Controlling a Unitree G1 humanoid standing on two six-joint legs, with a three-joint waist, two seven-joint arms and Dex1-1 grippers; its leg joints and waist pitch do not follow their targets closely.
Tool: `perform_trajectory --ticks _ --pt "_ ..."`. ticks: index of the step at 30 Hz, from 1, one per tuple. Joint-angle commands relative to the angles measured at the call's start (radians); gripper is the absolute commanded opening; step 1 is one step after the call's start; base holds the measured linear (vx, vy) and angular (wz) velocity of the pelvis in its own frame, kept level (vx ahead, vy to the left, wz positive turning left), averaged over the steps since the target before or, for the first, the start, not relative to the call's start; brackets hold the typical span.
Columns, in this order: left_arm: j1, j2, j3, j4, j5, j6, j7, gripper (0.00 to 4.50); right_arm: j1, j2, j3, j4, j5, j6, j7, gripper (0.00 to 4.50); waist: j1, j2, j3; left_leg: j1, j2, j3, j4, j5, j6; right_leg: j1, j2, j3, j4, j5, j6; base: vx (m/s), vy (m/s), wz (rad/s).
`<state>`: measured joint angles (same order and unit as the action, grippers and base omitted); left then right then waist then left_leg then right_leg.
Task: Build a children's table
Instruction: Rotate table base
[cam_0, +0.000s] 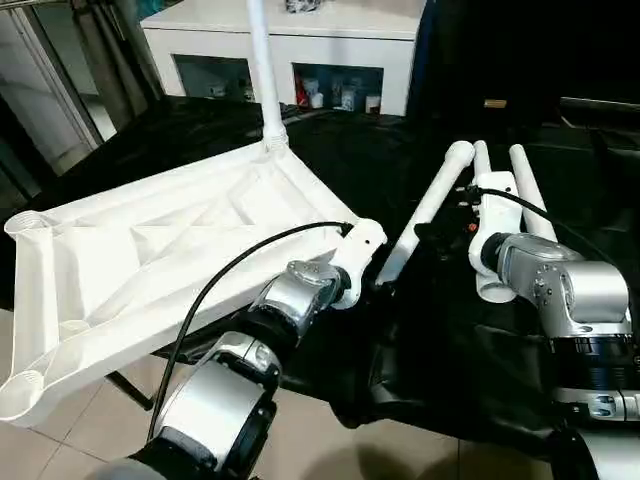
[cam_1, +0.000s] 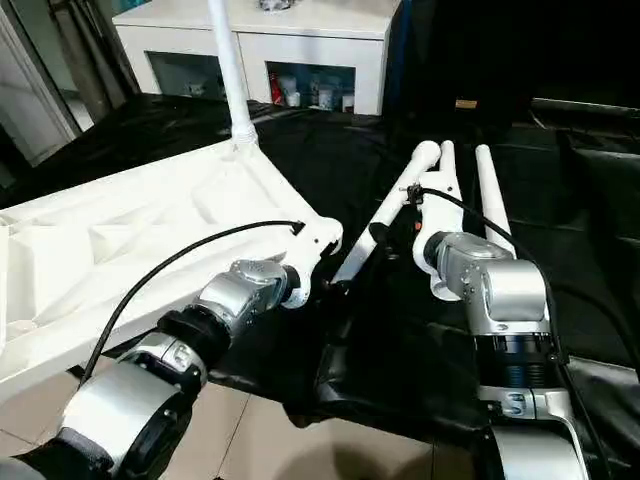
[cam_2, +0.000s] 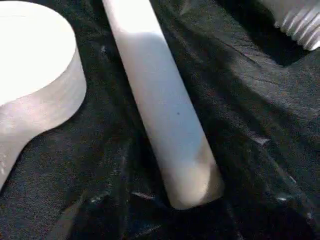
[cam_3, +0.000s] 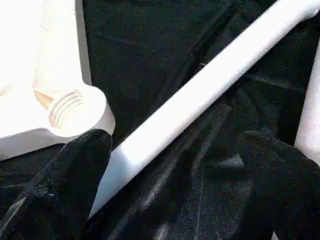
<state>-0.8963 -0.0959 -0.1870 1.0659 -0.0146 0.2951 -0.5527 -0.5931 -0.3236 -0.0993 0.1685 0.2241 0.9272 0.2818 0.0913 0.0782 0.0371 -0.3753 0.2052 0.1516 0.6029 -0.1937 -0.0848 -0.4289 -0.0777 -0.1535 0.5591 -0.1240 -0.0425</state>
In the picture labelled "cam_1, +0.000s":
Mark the white plastic table leg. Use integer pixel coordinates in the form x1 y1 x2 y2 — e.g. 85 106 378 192
206 0 261 153
474 144 517 253
328 140 442 289
428 140 463 301

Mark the black mat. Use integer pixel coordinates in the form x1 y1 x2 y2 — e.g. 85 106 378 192
0 92 640 471

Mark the black box with tan label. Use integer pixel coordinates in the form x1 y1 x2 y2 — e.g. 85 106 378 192
392 0 536 126

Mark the white cabinet with glass doors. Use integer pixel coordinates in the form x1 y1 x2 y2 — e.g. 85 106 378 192
110 0 403 116

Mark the grey curtain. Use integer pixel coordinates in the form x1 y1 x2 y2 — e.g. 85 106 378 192
50 0 141 111

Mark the dark metal rail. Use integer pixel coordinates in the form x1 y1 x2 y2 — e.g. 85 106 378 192
530 97 640 119

